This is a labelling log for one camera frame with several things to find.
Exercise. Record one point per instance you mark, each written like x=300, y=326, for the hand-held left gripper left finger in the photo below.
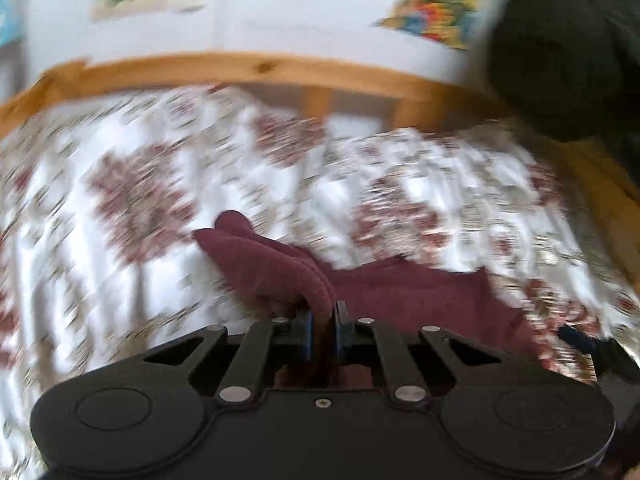
x=307, y=332

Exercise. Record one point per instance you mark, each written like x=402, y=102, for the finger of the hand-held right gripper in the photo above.
x=572, y=334

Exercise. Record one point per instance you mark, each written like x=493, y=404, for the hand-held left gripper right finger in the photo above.
x=340, y=329

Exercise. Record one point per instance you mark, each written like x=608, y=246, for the maroon sweater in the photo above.
x=400, y=295

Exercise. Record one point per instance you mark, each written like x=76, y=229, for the floral satin bedspread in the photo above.
x=150, y=175

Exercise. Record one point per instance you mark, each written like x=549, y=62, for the black cloth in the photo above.
x=565, y=55

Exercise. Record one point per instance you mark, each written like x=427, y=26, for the wooden bed frame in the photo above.
x=240, y=67

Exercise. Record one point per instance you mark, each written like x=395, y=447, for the colourful landscape wall poster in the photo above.
x=432, y=5

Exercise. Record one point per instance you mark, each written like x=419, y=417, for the curled cartoon wall poster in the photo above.
x=9, y=7

